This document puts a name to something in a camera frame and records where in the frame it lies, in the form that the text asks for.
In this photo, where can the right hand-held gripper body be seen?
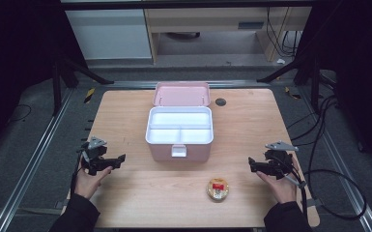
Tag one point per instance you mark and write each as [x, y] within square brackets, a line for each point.
[280, 159]

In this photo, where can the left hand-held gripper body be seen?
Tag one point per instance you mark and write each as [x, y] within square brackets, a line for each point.
[94, 154]

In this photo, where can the white tray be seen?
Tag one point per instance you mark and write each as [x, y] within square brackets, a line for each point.
[179, 127]

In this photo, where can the pink storage box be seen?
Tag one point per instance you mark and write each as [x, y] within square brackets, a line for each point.
[182, 93]

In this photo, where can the person's right hand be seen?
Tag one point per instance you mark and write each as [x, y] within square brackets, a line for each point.
[281, 190]

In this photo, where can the person's left hand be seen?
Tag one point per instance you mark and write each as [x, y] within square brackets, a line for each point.
[88, 183]

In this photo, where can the round packaged snack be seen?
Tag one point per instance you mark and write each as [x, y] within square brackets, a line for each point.
[217, 189]

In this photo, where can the yellow black tape strip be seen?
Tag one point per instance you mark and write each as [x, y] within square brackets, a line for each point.
[89, 95]
[291, 93]

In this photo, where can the black table grommet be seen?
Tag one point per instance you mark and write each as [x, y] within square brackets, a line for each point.
[220, 102]

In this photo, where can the black metal stand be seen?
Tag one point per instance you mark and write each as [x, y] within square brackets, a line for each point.
[67, 74]
[306, 72]

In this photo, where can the white paper scrap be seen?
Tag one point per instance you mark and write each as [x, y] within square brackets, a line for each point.
[280, 61]

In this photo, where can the black curtain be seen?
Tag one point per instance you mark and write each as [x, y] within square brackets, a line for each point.
[357, 64]
[16, 64]

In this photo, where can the white cabinet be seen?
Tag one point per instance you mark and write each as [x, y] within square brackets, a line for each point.
[109, 34]

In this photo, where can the aluminium rail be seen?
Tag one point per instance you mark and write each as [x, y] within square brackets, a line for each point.
[344, 167]
[29, 167]

